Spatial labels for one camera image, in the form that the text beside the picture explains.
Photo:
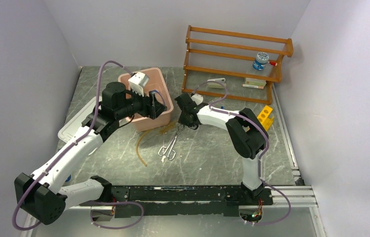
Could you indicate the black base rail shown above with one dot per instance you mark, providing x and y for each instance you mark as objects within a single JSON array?
[{"x": 227, "y": 200}]

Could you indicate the blue white jar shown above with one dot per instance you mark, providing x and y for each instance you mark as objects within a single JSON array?
[{"x": 260, "y": 61}]

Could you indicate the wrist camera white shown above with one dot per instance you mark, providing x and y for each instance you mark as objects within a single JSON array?
[
  {"x": 197, "y": 98},
  {"x": 137, "y": 83}
]

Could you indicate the yellow test tube rack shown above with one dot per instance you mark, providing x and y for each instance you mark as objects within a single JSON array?
[{"x": 264, "y": 117}]

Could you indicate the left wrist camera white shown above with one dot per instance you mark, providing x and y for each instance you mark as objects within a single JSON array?
[{"x": 137, "y": 83}]

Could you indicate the pink plastic bin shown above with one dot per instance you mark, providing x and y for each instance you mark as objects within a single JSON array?
[{"x": 156, "y": 82}]

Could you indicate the white bin lid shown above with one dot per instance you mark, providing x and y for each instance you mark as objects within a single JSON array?
[{"x": 67, "y": 132}]

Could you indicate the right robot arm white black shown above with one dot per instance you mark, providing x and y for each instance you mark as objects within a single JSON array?
[{"x": 249, "y": 138}]

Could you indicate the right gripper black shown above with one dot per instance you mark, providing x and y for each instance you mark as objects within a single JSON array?
[{"x": 182, "y": 120}]

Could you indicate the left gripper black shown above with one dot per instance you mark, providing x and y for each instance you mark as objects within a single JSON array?
[{"x": 148, "y": 110}]

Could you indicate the white stapler on shelf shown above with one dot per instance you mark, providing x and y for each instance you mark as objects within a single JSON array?
[{"x": 219, "y": 83}]

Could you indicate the aluminium frame rail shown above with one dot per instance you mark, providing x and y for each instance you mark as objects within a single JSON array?
[{"x": 288, "y": 197}]

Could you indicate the amber rubber tubing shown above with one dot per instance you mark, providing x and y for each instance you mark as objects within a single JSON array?
[{"x": 143, "y": 139}]

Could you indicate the wooden shelf rack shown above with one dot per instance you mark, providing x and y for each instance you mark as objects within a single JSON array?
[{"x": 214, "y": 53}]

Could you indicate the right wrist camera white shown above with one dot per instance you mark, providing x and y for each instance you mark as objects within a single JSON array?
[{"x": 197, "y": 98}]

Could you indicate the blue safety glasses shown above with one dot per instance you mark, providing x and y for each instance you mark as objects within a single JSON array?
[{"x": 160, "y": 96}]

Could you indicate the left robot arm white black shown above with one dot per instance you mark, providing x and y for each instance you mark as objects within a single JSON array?
[{"x": 42, "y": 193}]

